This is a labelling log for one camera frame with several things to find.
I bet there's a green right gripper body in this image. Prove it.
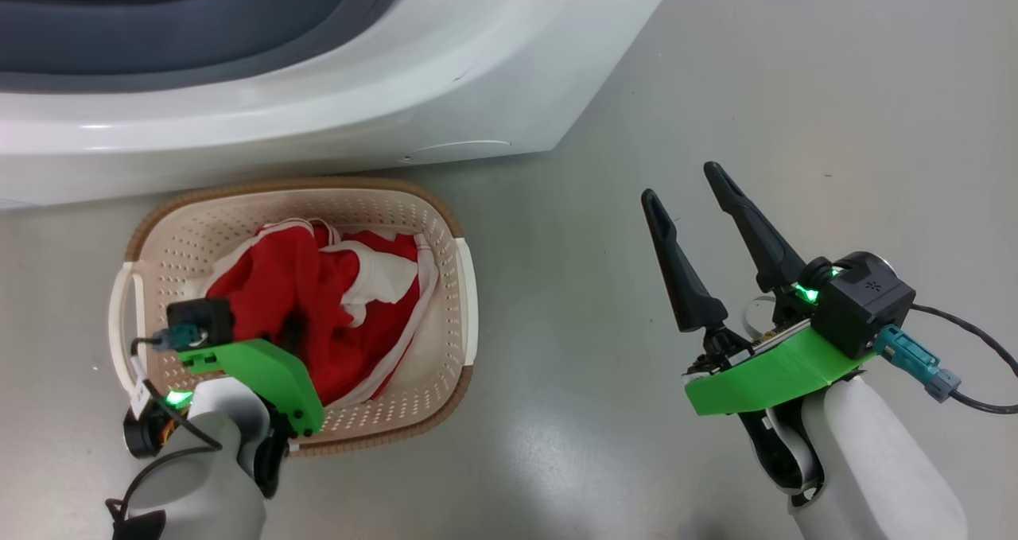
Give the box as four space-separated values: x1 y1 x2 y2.
684 321 880 493

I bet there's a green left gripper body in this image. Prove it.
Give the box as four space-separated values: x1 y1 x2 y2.
177 339 325 497

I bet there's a grey rubber door gasket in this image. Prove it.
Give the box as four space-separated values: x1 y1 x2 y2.
0 0 416 94

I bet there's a cream basket with brown rim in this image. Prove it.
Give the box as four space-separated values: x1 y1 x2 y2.
109 177 480 457

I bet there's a white front-load washing machine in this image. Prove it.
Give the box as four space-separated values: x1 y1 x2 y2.
0 0 685 207

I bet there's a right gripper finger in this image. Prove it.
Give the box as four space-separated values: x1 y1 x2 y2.
641 188 729 334
704 161 806 293

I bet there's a round white filter cover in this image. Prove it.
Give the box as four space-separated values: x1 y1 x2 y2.
398 139 514 164

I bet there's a red and white garment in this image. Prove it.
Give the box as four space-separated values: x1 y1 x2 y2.
199 219 440 407

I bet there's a black cable with teal plug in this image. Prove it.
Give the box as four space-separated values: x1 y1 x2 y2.
875 303 1018 415
105 325 223 540

